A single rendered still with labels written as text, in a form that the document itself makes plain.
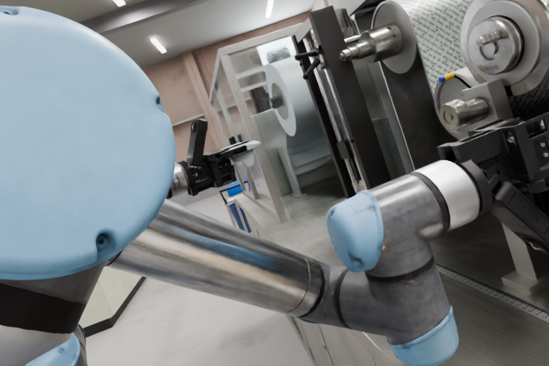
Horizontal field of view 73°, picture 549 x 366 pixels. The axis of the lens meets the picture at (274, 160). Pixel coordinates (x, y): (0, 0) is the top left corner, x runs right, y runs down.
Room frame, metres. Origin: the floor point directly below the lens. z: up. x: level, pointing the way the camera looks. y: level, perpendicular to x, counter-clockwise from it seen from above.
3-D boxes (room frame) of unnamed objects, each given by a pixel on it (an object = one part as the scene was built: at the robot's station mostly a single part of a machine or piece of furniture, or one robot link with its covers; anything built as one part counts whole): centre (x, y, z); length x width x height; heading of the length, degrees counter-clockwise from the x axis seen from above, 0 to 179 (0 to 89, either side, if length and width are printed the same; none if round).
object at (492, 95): (0.54, -0.30, 1.05); 0.06 x 0.05 x 0.31; 101
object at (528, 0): (0.51, -0.35, 1.25); 0.15 x 0.01 x 0.15; 11
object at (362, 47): (0.74, -0.22, 1.34); 0.06 x 0.03 x 0.03; 101
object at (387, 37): (0.75, -0.28, 1.34); 0.06 x 0.06 x 0.06; 11
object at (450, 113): (0.53, -0.26, 1.18); 0.04 x 0.02 x 0.04; 11
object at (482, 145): (0.43, -0.24, 1.12); 0.12 x 0.08 x 0.09; 101
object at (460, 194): (0.42, -0.17, 1.11); 0.08 x 0.05 x 0.08; 11
